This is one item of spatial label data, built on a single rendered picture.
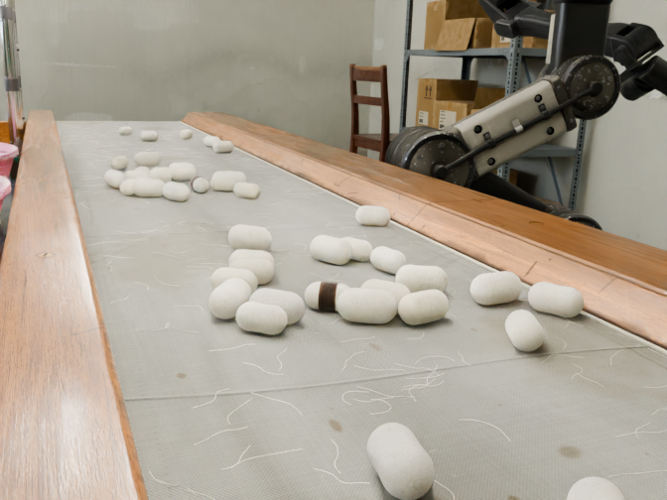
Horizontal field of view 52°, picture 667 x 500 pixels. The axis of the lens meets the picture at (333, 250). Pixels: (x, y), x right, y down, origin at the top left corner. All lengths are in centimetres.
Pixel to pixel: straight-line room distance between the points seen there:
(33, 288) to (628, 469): 32
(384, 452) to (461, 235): 38
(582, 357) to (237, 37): 508
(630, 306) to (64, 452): 35
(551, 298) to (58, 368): 30
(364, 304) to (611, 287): 17
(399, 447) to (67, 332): 17
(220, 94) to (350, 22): 117
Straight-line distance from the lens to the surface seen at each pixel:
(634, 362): 42
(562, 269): 52
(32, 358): 33
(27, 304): 40
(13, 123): 136
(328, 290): 44
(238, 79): 540
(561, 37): 130
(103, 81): 529
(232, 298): 42
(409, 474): 26
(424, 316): 42
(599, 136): 337
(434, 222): 66
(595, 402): 36
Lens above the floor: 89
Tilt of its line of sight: 15 degrees down
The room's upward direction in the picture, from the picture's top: 2 degrees clockwise
